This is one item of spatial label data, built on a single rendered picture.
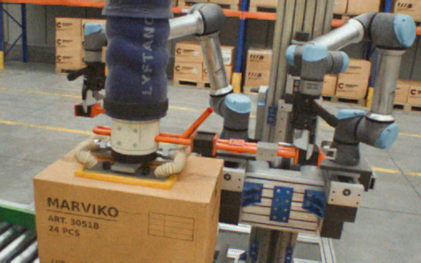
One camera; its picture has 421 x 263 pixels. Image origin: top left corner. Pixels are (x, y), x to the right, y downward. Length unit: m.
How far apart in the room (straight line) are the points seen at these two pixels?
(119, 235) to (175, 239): 0.19
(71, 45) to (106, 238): 8.19
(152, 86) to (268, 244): 1.15
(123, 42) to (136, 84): 0.14
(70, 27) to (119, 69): 8.12
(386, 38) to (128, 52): 0.96
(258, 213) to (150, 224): 0.73
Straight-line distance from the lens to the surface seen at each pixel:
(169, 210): 1.33
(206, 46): 1.87
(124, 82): 1.34
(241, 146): 1.39
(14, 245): 2.10
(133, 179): 1.39
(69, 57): 9.52
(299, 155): 1.40
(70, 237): 1.51
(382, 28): 1.72
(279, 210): 1.94
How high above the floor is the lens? 1.65
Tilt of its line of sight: 17 degrees down
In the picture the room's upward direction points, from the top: 4 degrees clockwise
